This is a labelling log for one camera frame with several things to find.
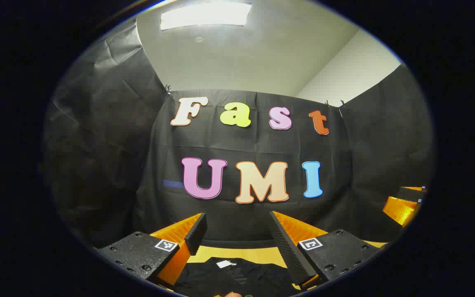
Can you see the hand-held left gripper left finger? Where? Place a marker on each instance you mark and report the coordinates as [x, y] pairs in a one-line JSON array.
[[196, 233]]

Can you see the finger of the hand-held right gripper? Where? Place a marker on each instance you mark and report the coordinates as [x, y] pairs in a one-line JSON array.
[[400, 210]]

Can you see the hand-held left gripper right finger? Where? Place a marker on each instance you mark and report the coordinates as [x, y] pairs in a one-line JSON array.
[[285, 243]]

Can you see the black buttoned garment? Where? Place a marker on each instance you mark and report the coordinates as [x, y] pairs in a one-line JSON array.
[[237, 278]]

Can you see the black backdrop cloth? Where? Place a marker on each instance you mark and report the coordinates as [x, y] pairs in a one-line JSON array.
[[109, 144]]

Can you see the rectangular ceiling light panel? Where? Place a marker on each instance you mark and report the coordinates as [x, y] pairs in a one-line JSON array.
[[204, 15]]

